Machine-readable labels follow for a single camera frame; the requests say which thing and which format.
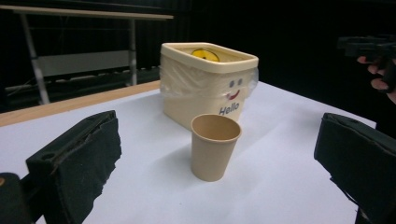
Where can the metal frame table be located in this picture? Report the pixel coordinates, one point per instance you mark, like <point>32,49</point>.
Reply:
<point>77,46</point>

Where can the brown paper cup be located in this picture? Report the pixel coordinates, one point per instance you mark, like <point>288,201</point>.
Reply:
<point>211,152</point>

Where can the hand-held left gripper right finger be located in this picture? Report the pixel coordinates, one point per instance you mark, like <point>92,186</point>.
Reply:
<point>361,155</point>

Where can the yellow round sticker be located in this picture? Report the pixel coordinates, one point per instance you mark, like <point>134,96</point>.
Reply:
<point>205,55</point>

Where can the cream plastic trash bin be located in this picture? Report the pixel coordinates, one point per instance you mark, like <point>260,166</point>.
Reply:
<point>202,93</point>

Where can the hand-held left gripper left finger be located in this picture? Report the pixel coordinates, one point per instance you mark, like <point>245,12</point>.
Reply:
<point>77,161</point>

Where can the clear plastic bin liner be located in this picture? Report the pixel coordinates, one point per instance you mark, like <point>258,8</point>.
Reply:
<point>186,81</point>

